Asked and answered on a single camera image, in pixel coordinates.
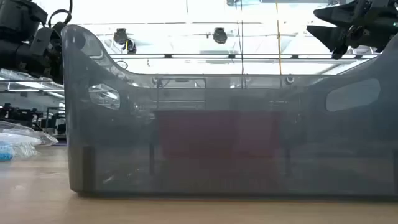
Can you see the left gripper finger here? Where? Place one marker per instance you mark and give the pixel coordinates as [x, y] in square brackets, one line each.
[45, 43]

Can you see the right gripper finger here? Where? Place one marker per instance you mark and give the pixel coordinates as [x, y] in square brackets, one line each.
[332, 35]
[339, 15]

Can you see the green packaged toothbrush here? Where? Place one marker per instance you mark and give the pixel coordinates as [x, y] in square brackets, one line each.
[37, 138]

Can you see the blue packaged toothbrush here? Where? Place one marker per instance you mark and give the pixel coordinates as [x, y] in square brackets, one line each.
[25, 151]
[6, 152]

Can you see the dark background workstation equipment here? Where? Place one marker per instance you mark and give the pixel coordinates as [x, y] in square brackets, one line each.
[18, 115]

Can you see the linear ceiling light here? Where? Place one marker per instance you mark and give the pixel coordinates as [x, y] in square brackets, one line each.
[199, 56]

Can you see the grey translucent plastic tray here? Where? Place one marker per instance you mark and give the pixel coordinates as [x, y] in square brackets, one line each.
[217, 174]

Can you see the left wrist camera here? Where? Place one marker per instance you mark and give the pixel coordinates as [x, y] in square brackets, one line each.
[18, 14]

